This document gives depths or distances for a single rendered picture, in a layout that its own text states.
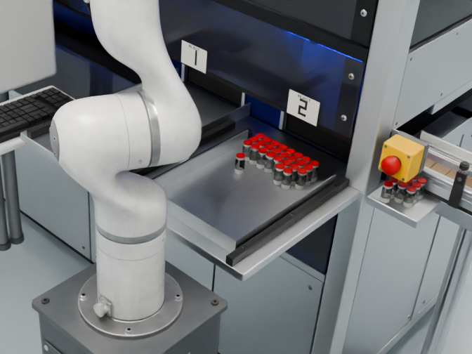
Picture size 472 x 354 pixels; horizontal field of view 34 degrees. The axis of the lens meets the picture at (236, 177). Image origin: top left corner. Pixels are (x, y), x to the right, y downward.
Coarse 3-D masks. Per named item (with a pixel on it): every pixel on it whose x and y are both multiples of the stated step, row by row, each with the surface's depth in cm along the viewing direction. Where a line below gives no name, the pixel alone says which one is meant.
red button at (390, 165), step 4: (388, 156) 161; (392, 156) 160; (384, 160) 160; (388, 160) 159; (392, 160) 159; (396, 160) 159; (384, 164) 160; (388, 164) 159; (392, 164) 159; (396, 164) 159; (384, 168) 160; (388, 168) 160; (392, 168) 159; (396, 168) 159; (384, 172) 161; (388, 172) 160; (392, 172) 160; (396, 172) 160
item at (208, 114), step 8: (128, 88) 196; (136, 88) 199; (192, 88) 206; (192, 96) 203; (200, 96) 203; (208, 96) 203; (200, 104) 199; (208, 104) 200; (216, 104) 200; (224, 104) 200; (248, 104) 195; (200, 112) 196; (208, 112) 196; (216, 112) 196; (224, 112) 197; (232, 112) 191; (240, 112) 194; (248, 112) 196; (208, 120) 193; (216, 120) 187; (224, 120) 190; (208, 128) 186
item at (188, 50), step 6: (186, 42) 191; (186, 48) 191; (192, 48) 190; (198, 48) 189; (186, 54) 192; (192, 54) 191; (198, 54) 189; (204, 54) 188; (186, 60) 193; (192, 60) 192; (198, 60) 190; (204, 60) 189; (192, 66) 192; (198, 66) 191; (204, 66) 189; (204, 72) 190
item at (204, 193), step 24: (240, 144) 184; (192, 168) 173; (216, 168) 175; (168, 192) 166; (192, 192) 167; (216, 192) 167; (240, 192) 168; (264, 192) 169; (288, 192) 169; (312, 192) 166; (192, 216) 155; (216, 216) 160; (240, 216) 161; (264, 216) 161; (216, 240) 153; (240, 240) 150
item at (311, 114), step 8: (296, 96) 173; (304, 96) 172; (288, 104) 176; (296, 104) 174; (304, 104) 173; (312, 104) 171; (288, 112) 177; (296, 112) 175; (304, 112) 174; (312, 112) 172; (304, 120) 175; (312, 120) 173
